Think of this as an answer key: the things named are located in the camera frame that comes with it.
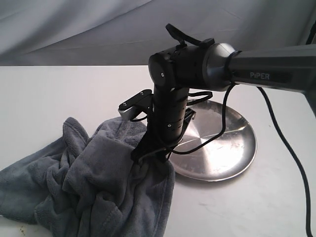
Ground round stainless steel plate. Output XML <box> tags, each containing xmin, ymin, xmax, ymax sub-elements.
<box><xmin>169</xmin><ymin>100</ymin><xmax>257</xmax><ymax>182</ymax></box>

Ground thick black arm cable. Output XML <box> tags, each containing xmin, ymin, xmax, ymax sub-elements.
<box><xmin>256</xmin><ymin>85</ymin><xmax>312</xmax><ymax>237</ymax></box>

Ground grey backdrop cloth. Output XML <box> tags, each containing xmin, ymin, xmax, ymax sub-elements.
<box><xmin>0</xmin><ymin>0</ymin><xmax>316</xmax><ymax>66</ymax></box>

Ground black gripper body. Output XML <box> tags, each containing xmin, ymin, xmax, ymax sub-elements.
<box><xmin>131</xmin><ymin>88</ymin><xmax>195</xmax><ymax>164</ymax></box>

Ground grey-blue fleece towel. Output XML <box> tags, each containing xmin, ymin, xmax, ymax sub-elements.
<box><xmin>0</xmin><ymin>118</ymin><xmax>175</xmax><ymax>237</ymax></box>

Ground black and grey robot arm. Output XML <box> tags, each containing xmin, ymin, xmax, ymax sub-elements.
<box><xmin>119</xmin><ymin>24</ymin><xmax>316</xmax><ymax>162</ymax></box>

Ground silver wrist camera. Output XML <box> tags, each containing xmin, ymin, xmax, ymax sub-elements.
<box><xmin>118</xmin><ymin>89</ymin><xmax>153</xmax><ymax>122</ymax></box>

